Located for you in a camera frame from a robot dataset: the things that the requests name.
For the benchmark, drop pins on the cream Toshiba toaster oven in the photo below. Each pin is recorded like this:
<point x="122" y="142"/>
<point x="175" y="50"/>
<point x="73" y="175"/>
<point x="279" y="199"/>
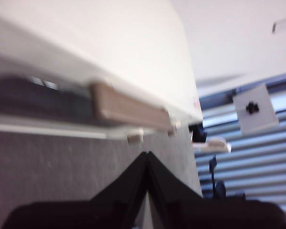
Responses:
<point x="109" y="47"/>

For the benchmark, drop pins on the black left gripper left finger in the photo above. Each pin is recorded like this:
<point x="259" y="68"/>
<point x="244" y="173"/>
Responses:
<point x="85" y="214"/>

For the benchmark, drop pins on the white square plate black plug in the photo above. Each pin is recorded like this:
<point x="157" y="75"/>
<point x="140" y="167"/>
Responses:
<point x="264" y="117"/>

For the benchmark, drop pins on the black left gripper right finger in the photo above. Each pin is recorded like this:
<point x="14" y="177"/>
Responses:
<point x="205" y="214"/>

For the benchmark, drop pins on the slatted shutter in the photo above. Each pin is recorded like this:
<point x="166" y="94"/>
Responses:
<point x="264" y="162"/>

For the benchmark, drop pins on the white wall socket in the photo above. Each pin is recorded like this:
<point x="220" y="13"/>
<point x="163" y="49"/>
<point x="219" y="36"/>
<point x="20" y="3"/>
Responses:
<point x="284" y="23"/>

